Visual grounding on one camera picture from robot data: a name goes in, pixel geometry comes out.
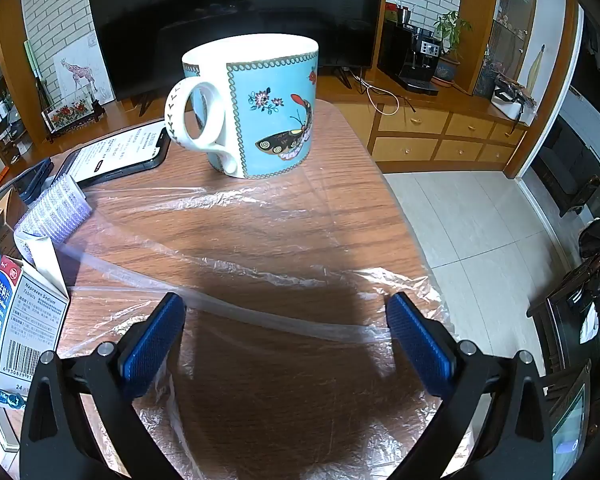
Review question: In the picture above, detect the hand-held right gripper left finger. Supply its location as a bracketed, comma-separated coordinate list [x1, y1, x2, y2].
[20, 291, 216, 480]

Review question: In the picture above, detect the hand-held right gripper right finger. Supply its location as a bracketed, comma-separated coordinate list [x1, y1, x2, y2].
[385, 291, 553, 480]

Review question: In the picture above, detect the white and blue medicine box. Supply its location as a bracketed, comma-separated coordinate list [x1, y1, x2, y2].
[0, 230, 71, 396]

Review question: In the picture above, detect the dark wooden chair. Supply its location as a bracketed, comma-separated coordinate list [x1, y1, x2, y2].
[527, 217, 600, 376]

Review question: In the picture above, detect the purple interdental brush strip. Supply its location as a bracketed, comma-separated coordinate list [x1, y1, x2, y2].
[14, 175, 93, 261]

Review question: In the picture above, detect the brown cardboard box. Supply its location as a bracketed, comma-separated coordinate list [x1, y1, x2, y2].
[0, 194, 28, 261]

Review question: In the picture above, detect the black smartphone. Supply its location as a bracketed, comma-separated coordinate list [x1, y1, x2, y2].
[52, 122, 172, 186]

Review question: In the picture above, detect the dark blue tray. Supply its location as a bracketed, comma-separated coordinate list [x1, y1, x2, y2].
[12, 159, 53, 206]

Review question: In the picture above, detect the wooden drawer cabinet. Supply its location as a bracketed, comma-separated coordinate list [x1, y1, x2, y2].
[325, 75, 528, 163]

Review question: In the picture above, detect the blue butterfly print mug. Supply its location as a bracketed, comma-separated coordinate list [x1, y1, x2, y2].
[164, 34, 320, 180]

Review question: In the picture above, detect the white and black bag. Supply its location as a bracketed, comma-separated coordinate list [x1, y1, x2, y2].
[492, 75, 538, 126]

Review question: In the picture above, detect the giraffe picture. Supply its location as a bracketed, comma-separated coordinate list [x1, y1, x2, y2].
[54, 35, 115, 106]

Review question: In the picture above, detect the wooden shelf unit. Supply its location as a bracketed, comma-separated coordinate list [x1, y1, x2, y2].
[0, 10, 31, 161]

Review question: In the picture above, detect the black coffee machine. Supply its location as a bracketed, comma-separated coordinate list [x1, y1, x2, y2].
[380, 22, 441, 96]

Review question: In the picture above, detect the pale feather ornament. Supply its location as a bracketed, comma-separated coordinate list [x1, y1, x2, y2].
[527, 42, 548, 91]

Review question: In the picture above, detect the green potted plant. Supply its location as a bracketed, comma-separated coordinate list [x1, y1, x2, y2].
[432, 10, 473, 86]

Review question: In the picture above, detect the glass display cabinet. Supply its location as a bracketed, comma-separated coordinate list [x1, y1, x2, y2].
[475, 0, 541, 96]

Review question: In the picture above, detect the black flat television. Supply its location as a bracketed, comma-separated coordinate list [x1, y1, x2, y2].
[85, 0, 387, 106]

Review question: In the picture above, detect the blue printed strap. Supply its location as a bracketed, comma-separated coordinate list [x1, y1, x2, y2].
[0, 377, 28, 408]

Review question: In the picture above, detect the red flower glass frame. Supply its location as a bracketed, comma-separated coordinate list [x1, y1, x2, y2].
[41, 97, 105, 142]

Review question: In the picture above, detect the white cable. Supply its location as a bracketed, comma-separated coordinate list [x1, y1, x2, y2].
[350, 67, 416, 116]

